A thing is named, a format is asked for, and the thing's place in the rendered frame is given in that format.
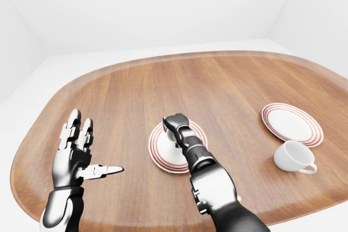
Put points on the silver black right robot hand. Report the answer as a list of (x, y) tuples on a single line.
[(214, 185)]

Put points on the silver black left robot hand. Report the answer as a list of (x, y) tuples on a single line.
[(65, 166)]

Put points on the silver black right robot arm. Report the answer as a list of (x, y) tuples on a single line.
[(236, 218)]

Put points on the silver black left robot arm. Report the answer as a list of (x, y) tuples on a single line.
[(59, 210)]

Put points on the white plate with red rings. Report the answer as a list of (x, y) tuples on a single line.
[(163, 153), (289, 123)]

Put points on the white mug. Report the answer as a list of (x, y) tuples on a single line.
[(292, 158)]

